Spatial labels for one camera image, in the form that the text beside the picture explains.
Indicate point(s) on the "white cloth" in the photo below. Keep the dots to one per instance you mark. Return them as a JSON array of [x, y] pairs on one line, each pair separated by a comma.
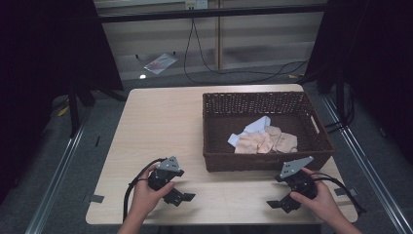
[[256, 125]]

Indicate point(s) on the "person's right hand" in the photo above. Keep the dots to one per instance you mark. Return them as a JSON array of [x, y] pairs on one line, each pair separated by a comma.
[[321, 201]]

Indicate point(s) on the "brown wicker basket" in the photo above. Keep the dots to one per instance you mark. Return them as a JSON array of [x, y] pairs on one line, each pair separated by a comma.
[[227, 139]]

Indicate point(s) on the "peach cloth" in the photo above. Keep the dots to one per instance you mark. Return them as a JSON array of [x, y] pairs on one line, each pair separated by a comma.
[[253, 144]]

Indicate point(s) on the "white wall socket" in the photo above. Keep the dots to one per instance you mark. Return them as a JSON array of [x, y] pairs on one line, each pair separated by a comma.
[[196, 4]]

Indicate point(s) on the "person's left hand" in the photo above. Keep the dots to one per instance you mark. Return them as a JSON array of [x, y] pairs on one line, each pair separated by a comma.
[[142, 195]]

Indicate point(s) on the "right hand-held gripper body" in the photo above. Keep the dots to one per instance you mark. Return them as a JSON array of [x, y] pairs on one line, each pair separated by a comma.
[[296, 166]]

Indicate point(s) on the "dark curtain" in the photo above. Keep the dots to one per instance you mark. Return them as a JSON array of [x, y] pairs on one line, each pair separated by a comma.
[[39, 65], [383, 65]]

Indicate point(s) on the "metal floor rail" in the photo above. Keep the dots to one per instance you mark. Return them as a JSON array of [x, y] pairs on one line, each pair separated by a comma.
[[367, 169], [55, 188]]

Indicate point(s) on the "grey tape strip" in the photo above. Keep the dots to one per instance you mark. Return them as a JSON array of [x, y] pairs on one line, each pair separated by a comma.
[[96, 198], [345, 191]]

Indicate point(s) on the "wooden post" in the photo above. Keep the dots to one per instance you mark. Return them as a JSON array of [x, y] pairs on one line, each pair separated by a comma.
[[219, 39]]

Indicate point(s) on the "clear packet with paper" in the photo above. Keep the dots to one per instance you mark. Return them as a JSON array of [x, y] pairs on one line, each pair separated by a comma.
[[160, 63]]

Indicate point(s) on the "black metal stand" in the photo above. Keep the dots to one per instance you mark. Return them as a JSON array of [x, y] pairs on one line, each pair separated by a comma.
[[339, 94], [74, 110]]

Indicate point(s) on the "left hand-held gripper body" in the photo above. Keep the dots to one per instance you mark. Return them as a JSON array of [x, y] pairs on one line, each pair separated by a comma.
[[169, 164]]

